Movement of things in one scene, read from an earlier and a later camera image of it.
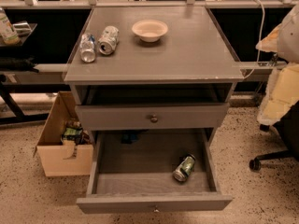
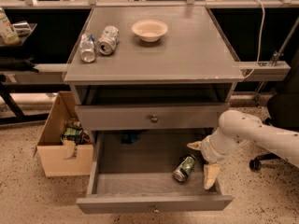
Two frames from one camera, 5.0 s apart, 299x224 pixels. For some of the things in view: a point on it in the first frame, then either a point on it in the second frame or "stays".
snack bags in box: (75, 133) stays
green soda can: (185, 168) stays
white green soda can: (108, 40) stays
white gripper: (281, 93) to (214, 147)
